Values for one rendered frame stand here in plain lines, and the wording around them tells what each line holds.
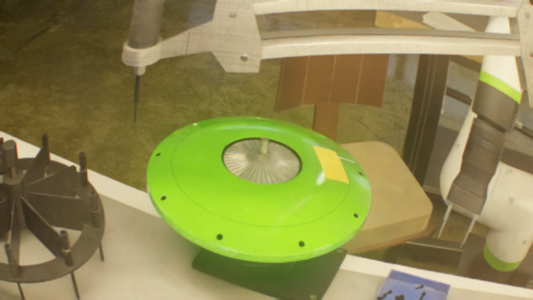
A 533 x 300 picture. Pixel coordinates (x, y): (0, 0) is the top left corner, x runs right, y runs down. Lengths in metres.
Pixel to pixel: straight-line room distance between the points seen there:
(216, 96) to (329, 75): 1.49
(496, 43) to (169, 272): 0.62
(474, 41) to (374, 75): 1.22
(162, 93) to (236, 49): 2.62
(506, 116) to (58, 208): 0.71
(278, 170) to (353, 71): 0.99
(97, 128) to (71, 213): 2.10
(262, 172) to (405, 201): 0.88
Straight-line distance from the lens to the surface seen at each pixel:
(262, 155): 0.94
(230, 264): 0.99
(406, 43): 0.70
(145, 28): 0.72
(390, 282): 1.06
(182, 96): 3.30
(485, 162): 0.95
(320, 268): 1.05
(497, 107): 0.94
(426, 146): 2.15
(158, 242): 1.07
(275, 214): 0.88
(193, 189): 0.90
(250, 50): 0.70
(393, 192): 1.78
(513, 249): 1.21
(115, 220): 1.10
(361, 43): 0.70
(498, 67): 0.95
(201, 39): 0.73
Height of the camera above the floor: 1.62
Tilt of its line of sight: 33 degrees down
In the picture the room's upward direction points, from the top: 9 degrees clockwise
